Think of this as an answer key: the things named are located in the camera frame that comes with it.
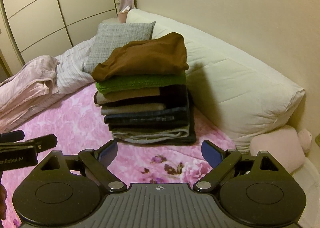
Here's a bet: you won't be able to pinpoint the brown long-sleeve shirt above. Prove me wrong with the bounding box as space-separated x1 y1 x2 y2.
92 32 189 81

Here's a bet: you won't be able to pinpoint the person's left hand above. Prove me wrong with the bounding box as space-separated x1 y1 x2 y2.
0 184 8 220

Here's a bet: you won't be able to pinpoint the pink floral bedspread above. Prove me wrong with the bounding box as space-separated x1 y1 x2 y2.
0 84 237 228

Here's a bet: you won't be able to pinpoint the grey folded garment bottom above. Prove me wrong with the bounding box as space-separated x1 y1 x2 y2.
111 125 190 144

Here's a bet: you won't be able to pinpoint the grey-brown folded garment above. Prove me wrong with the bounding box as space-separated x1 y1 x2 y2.
100 103 165 115

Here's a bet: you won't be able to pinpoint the light pink folded duvet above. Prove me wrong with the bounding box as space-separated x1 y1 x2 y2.
1 55 59 132

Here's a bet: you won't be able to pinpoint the tan folded garment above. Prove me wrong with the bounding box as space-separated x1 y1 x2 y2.
93 87 160 105

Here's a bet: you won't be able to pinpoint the pink plush toy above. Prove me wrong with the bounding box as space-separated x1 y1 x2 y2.
249 125 312 173

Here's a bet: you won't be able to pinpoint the large white pillow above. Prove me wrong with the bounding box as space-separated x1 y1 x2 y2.
126 9 305 153

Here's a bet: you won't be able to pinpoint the dark blue folded jeans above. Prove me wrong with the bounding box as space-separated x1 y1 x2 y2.
104 107 189 125

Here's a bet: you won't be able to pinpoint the green knitted folded sweater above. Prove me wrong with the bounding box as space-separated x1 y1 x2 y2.
95 73 186 94

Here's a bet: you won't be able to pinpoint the white striped bed sheet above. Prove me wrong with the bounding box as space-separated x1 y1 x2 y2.
56 36 95 95

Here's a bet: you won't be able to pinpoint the black folded garment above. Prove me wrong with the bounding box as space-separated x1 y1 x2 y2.
101 84 196 145

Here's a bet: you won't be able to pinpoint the grey checked cushion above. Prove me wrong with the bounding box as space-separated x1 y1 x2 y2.
83 22 156 74

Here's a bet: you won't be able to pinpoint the pink cup on nightstand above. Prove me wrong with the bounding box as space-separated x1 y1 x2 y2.
118 11 129 23

